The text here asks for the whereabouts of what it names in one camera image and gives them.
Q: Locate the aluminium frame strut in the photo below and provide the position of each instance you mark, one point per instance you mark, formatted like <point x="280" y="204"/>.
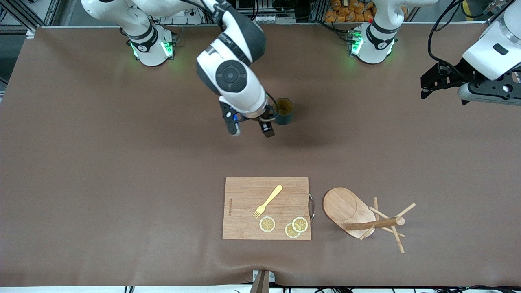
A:
<point x="30" y="25"/>
<point x="498" y="6"/>

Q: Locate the orange snack bags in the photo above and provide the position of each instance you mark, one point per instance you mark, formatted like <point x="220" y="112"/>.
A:
<point x="350" y="10"/>

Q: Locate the wooden mug tree rack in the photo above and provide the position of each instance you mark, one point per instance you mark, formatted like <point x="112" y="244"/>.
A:
<point x="342" y="207"/>

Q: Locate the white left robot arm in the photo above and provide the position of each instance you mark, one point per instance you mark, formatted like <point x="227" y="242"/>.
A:
<point x="374" y="44"/>

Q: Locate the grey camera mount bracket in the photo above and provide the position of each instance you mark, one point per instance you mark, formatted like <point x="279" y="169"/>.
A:
<point x="262" y="280"/>

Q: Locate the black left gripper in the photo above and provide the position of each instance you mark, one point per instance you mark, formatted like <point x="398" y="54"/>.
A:
<point x="459" y="71"/>

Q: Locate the lemon slice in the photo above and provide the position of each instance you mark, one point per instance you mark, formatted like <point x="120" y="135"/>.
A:
<point x="267" y="224"/>
<point x="300" y="224"/>
<point x="290" y="232"/>

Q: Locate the dark green cup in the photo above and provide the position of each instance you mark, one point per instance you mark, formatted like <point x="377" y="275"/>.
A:
<point x="285" y="110"/>

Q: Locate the brown table mat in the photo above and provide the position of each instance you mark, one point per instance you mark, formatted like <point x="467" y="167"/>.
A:
<point x="122" y="162"/>

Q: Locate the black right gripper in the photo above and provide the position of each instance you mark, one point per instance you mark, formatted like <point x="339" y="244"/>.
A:
<point x="265" y="121"/>

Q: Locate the bamboo cutting board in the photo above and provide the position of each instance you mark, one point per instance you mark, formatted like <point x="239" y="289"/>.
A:
<point x="244" y="219"/>

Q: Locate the yellow plastic fork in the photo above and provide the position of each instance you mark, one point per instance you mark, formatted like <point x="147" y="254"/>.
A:
<point x="269" y="199"/>

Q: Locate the white power strip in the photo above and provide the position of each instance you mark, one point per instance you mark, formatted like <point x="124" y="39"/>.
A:
<point x="183" y="16"/>

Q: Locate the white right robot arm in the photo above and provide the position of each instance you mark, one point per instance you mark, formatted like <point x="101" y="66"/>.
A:
<point x="232" y="77"/>

